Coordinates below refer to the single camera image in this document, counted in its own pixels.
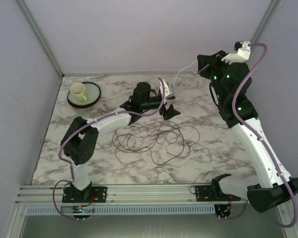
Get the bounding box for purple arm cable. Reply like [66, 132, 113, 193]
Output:
[214, 43, 298, 228]
[52, 77, 168, 222]

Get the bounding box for white wire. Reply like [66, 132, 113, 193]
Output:
[173, 61, 199, 89]

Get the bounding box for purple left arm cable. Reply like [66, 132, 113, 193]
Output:
[52, 77, 168, 222]

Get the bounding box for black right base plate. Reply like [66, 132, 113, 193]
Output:
[194, 185, 241, 202]

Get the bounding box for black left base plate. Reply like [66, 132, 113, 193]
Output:
[62, 185, 107, 203]

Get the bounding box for pale yellow mug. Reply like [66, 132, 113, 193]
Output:
[70, 83, 88, 102]

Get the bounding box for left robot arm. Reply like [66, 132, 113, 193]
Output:
[58, 79, 180, 202]

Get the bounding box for aluminium front rail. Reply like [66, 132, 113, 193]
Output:
[14, 183, 248, 205]

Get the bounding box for aluminium rail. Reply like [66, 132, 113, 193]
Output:
[62, 70, 201, 77]
[14, 183, 248, 205]

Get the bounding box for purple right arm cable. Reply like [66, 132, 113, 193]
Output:
[214, 43, 298, 228]

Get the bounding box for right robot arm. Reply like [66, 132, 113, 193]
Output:
[197, 51, 298, 213]

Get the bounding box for brown rimmed white plate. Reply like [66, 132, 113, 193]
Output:
[67, 82, 101, 109]

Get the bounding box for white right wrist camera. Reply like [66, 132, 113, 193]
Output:
[221, 41, 251, 64]

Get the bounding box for grey slotted cable duct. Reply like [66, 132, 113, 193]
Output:
[26, 204, 217, 216]

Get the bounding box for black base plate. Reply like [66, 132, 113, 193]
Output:
[62, 185, 107, 203]
[194, 185, 241, 202]

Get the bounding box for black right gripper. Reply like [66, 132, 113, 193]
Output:
[197, 51, 235, 102]

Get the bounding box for aluminium frame post right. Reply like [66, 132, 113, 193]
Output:
[250, 0, 283, 43]

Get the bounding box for aluminium back rail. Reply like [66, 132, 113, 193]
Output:
[62, 70, 201, 77]

